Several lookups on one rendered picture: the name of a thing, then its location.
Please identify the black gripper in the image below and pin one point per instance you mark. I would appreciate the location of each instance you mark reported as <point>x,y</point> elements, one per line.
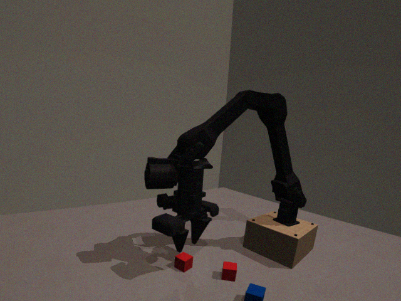
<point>190,207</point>

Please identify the red cube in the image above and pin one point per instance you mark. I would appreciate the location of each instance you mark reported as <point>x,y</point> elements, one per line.
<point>229,271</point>
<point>183,261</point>

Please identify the blue cube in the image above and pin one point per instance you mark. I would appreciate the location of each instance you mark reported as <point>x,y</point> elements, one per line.
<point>254,293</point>

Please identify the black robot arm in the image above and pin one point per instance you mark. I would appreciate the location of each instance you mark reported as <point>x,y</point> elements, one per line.
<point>180,166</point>

